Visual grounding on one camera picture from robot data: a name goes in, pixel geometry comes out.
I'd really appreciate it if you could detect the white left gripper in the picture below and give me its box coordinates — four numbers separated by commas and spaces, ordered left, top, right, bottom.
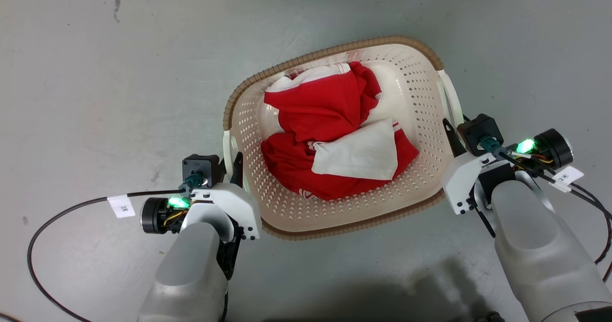
189, 152, 262, 280

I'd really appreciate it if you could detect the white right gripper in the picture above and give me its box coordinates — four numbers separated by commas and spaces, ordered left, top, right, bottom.
442, 118, 516, 216

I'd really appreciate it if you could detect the beige perforated plastic laundry basket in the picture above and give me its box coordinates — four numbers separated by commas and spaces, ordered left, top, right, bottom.
222, 35, 466, 242

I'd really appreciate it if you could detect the red and white garment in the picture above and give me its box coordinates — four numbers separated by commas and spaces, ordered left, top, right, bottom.
260, 61, 421, 202

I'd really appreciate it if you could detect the white right cable label tag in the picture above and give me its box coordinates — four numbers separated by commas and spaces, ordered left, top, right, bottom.
549, 166, 585, 193

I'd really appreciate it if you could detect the white cable label tag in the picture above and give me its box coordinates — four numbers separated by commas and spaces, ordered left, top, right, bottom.
107, 195, 136, 219
549, 166, 585, 193

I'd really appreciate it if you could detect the white left cable label tag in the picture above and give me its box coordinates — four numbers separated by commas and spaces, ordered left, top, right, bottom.
107, 195, 136, 219

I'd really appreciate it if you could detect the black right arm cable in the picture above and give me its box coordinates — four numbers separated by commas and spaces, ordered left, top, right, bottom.
496, 150, 612, 284

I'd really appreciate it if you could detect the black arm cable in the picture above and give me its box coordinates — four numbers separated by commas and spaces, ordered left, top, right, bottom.
496, 150, 612, 284
27, 189, 188, 322

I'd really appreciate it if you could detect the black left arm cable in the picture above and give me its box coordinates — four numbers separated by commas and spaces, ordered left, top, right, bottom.
27, 189, 188, 322

